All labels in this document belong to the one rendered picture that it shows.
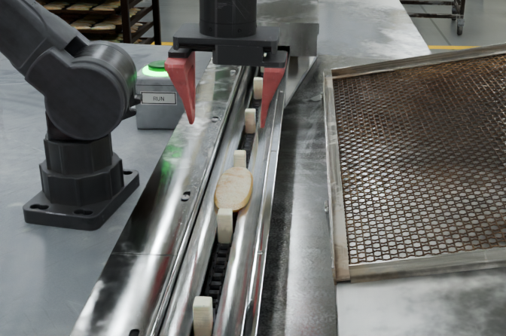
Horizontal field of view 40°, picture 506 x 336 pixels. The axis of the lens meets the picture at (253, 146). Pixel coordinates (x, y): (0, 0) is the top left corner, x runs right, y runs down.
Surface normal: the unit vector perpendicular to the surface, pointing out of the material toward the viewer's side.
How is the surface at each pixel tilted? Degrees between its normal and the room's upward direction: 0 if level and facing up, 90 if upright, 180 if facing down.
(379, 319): 10
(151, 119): 90
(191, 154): 0
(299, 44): 90
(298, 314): 0
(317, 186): 0
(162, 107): 90
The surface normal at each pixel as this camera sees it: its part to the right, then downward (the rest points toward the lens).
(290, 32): -0.08, 0.38
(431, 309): -0.18, -0.91
